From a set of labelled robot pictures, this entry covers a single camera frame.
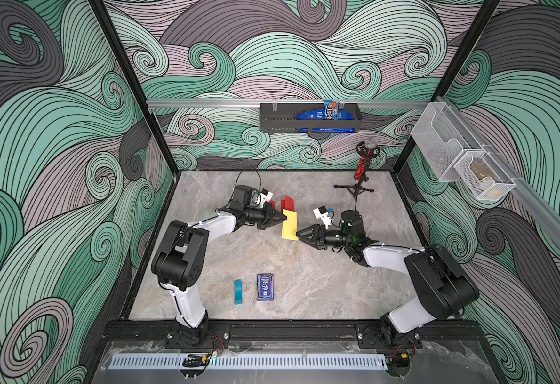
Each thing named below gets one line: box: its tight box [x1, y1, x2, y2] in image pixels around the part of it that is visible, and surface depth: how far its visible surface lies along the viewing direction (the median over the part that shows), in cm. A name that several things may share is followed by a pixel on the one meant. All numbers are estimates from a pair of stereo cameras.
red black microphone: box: [353, 136, 380, 181], surface depth 98 cm
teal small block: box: [233, 280, 243, 305], surface depth 84 cm
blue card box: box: [256, 272, 275, 302], surface depth 83 cm
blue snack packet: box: [296, 100, 356, 133], surface depth 94 cm
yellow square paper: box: [281, 208, 299, 241], surface depth 87 cm
